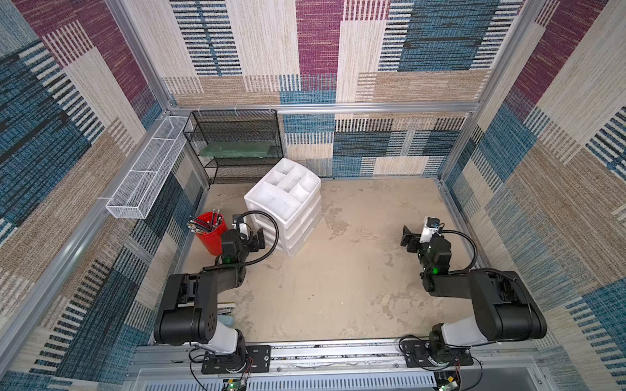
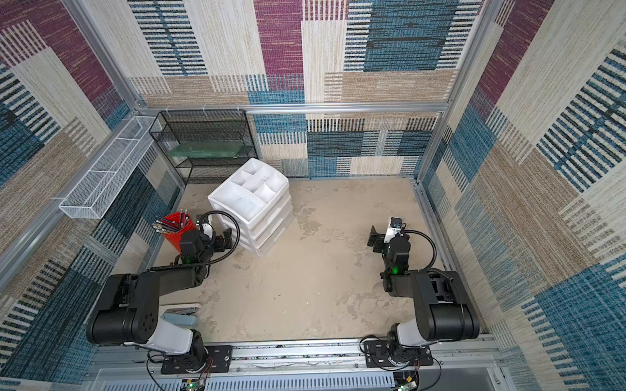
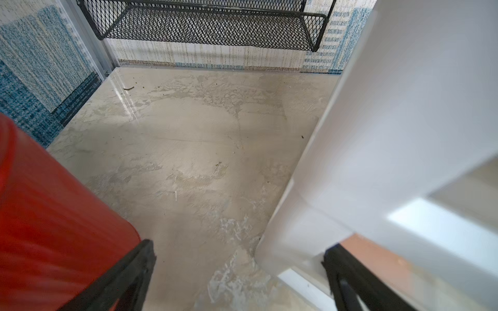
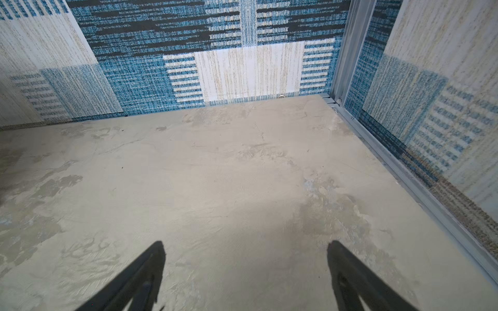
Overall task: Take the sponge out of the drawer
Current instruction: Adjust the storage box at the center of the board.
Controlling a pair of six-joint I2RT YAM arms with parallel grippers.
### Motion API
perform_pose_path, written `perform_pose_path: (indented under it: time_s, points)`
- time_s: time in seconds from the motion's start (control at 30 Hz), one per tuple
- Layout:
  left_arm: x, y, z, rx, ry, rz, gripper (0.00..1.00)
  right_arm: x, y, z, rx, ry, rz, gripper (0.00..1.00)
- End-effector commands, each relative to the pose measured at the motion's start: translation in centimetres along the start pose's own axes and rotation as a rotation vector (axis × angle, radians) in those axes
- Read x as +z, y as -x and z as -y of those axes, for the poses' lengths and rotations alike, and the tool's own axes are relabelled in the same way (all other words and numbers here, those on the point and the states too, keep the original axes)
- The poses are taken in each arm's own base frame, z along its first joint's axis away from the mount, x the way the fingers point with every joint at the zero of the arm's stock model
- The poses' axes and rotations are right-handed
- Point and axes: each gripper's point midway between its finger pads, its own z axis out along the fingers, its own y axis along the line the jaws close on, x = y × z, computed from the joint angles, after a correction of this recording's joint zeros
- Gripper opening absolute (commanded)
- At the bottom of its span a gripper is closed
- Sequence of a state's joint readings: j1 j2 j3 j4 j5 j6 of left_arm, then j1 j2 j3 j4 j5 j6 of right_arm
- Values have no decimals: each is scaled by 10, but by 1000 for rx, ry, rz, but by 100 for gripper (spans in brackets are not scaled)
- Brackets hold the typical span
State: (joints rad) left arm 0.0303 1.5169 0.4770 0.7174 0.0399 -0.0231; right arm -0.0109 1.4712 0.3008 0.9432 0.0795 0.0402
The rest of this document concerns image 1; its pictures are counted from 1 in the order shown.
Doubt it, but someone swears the white plastic drawer organizer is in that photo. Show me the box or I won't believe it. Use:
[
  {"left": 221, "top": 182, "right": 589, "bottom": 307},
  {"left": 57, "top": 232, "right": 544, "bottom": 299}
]
[{"left": 244, "top": 158, "right": 322, "bottom": 257}]

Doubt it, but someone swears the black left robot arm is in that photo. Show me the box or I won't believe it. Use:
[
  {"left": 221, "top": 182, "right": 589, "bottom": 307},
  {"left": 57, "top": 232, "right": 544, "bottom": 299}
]
[{"left": 153, "top": 229, "right": 265, "bottom": 373}]

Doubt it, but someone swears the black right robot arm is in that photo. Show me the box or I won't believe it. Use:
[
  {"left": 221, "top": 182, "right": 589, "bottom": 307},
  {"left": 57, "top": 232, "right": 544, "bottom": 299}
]
[{"left": 398, "top": 218, "right": 547, "bottom": 369}]

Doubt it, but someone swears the red pen cup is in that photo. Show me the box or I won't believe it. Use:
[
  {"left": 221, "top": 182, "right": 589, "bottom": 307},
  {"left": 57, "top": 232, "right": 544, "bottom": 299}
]
[{"left": 197, "top": 212, "right": 228, "bottom": 256}]

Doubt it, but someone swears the light blue stapler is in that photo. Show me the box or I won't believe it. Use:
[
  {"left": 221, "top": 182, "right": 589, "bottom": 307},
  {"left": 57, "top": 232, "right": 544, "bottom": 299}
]
[{"left": 217, "top": 302, "right": 236, "bottom": 327}]

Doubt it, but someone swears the green board on shelf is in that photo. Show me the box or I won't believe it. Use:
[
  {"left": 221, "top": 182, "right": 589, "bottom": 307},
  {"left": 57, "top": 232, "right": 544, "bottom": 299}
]
[{"left": 198, "top": 142, "right": 272, "bottom": 158}]

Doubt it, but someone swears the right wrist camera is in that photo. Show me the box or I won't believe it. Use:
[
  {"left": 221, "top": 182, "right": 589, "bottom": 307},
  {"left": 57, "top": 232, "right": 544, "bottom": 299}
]
[{"left": 420, "top": 217, "right": 441, "bottom": 244}]

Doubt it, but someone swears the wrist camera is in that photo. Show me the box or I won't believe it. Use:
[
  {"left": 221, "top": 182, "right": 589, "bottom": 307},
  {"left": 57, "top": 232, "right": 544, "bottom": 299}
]
[
  {"left": 232, "top": 214, "right": 251, "bottom": 239},
  {"left": 420, "top": 217, "right": 441, "bottom": 244}
]

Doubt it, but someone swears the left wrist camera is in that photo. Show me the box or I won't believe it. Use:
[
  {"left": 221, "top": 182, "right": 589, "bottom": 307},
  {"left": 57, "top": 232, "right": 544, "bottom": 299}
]
[{"left": 232, "top": 214, "right": 251, "bottom": 239}]

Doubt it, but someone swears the black wire mesh shelf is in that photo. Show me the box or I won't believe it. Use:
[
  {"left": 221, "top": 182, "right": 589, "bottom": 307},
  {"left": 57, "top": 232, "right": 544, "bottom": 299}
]
[{"left": 184, "top": 109, "right": 284, "bottom": 185}]

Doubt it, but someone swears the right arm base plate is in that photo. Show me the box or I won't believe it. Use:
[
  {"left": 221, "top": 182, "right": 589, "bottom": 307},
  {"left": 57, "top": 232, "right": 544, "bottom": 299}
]
[{"left": 398, "top": 338, "right": 474, "bottom": 370}]

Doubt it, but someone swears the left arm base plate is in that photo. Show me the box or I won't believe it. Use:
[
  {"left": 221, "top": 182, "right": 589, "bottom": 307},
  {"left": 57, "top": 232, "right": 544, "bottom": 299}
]
[{"left": 201, "top": 345, "right": 272, "bottom": 375}]

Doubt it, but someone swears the white wire mesh basket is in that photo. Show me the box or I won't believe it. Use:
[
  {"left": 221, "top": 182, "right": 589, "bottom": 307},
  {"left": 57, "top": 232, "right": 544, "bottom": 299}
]
[{"left": 106, "top": 117, "right": 187, "bottom": 220}]

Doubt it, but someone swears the aluminium front rail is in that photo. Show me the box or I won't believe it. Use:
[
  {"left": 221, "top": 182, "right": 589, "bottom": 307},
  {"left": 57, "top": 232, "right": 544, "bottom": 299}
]
[{"left": 122, "top": 338, "right": 557, "bottom": 390}]

